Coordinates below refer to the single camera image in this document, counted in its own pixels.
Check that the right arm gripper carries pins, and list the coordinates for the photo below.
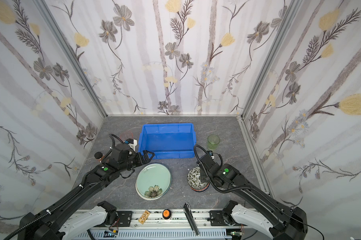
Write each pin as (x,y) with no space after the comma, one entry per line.
(204,165)

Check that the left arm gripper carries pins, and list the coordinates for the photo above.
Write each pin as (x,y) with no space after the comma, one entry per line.
(139,157)

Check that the black white patterned bowl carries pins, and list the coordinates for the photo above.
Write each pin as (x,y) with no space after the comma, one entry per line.
(194,180)

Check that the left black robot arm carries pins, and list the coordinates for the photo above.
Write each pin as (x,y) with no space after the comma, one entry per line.
(47,224)

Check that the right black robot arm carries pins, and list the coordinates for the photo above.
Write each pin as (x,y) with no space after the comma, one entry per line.
(269,216)

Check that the blue plastic bin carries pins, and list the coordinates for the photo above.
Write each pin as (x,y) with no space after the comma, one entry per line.
(168,141)

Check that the green floral plate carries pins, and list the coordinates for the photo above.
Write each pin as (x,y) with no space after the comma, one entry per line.
(153,182)

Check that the green glass cup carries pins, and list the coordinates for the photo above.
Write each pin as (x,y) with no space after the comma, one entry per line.
(213,141)

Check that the brown spice jar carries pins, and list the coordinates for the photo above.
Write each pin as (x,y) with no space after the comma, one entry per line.
(99,156)

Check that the orange round button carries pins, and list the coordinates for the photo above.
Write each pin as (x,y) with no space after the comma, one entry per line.
(166,214)

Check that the small wooden tag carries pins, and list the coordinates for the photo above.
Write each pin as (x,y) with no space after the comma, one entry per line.
(144,217)

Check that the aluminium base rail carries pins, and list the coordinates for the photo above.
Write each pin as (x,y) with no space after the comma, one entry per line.
(92,225)

